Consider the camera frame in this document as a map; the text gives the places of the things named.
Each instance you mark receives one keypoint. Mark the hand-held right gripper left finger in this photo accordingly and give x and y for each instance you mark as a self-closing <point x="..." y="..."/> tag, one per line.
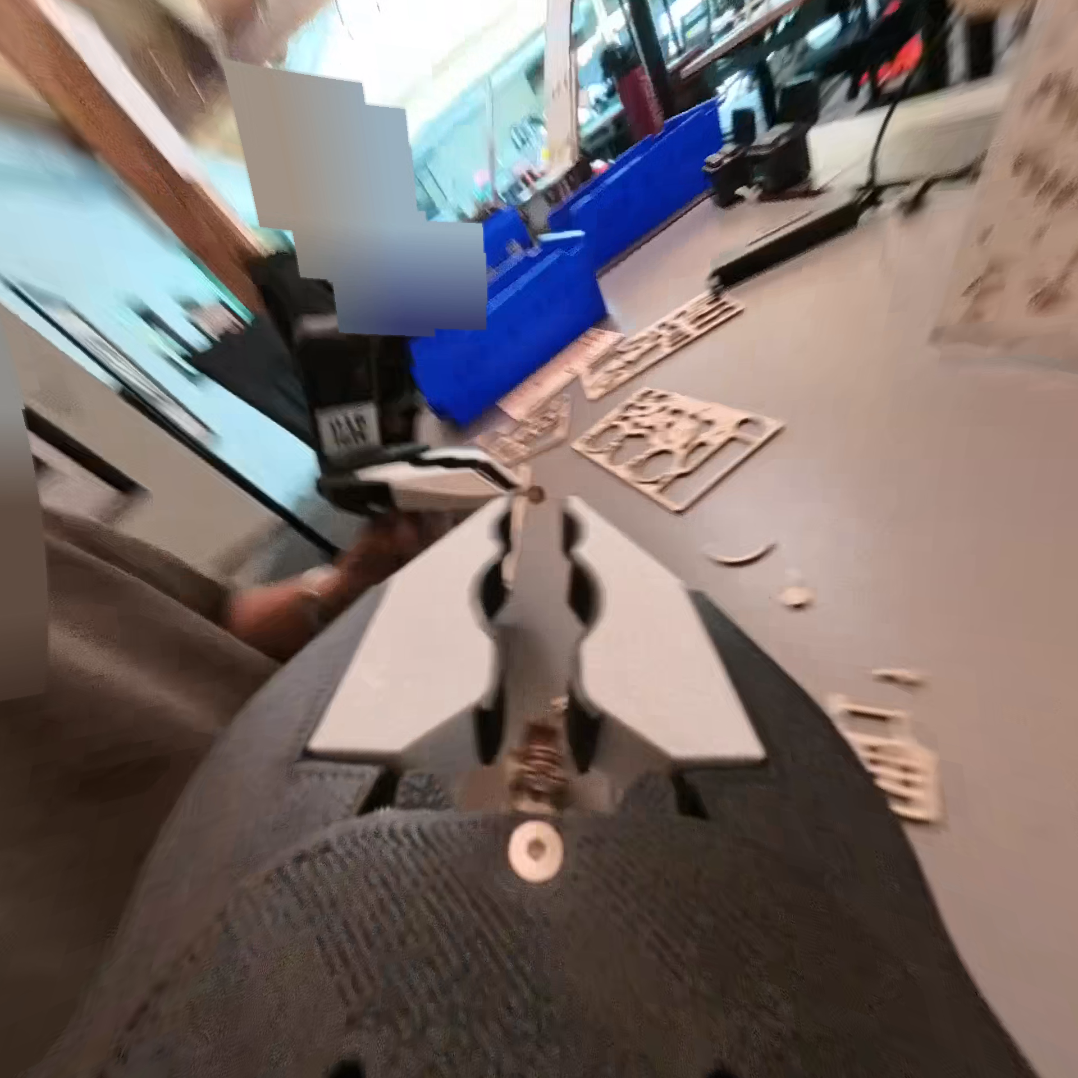
<point x="413" y="674"/>

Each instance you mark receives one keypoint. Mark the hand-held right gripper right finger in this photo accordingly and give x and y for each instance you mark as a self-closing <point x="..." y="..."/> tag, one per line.
<point x="665" y="674"/>

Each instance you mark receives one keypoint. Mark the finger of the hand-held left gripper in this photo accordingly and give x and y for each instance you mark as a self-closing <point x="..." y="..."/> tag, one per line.
<point x="438" y="459"/>
<point x="438" y="493"/>

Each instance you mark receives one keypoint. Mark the small wooden gear assembly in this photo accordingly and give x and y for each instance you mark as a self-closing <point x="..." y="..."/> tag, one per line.
<point x="539" y="758"/>

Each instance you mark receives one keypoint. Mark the person's left forearm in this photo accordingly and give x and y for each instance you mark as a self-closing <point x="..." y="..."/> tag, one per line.
<point x="269" y="619"/>

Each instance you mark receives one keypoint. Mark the person's left hand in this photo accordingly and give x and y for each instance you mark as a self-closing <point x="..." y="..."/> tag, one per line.
<point x="375" y="552"/>

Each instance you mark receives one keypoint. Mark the wooden sheet with gears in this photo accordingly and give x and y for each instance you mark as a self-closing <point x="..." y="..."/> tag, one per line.
<point x="526" y="434"/>

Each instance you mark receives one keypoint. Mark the pale wrist band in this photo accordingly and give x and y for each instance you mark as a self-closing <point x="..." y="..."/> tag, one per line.
<point x="318" y="594"/>

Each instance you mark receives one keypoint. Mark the curved toothed wooden piece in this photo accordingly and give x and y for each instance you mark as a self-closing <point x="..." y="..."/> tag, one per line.
<point x="739" y="560"/>

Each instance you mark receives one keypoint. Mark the blue bin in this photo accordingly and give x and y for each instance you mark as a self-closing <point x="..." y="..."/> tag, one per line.
<point x="522" y="337"/>
<point x="640" y="194"/>

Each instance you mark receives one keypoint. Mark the curved wooden lever piece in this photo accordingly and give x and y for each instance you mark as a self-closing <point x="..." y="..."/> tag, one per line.
<point x="794" y="597"/>

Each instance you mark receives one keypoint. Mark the wooden sheet with round holes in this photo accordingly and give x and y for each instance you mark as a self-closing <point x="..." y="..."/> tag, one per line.
<point x="741" y="429"/>

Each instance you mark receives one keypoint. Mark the slotted wooden piece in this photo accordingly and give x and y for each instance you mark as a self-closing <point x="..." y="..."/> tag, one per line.
<point x="914" y="804"/>

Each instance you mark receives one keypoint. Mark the person's brown garment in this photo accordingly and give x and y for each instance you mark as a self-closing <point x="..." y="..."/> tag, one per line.
<point x="101" y="758"/>

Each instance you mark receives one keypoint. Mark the wooden beam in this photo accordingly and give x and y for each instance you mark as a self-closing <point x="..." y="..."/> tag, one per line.
<point x="126" y="126"/>

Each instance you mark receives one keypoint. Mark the white column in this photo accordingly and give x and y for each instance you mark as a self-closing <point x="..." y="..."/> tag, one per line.
<point x="562" y="76"/>

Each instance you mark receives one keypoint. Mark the dark red cylinder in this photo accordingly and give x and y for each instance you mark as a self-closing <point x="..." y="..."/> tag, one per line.
<point x="640" y="101"/>

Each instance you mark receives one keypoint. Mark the black power adapter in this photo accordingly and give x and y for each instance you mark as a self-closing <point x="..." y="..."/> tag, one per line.
<point x="783" y="244"/>

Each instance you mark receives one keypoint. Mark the black device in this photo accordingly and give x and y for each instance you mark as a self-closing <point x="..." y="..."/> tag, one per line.
<point x="758" y="168"/>

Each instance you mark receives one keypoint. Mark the white box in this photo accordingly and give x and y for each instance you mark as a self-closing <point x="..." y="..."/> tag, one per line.
<point x="918" y="135"/>

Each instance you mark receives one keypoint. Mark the instruction booklet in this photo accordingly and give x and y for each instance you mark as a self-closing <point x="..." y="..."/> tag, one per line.
<point x="1036" y="168"/>

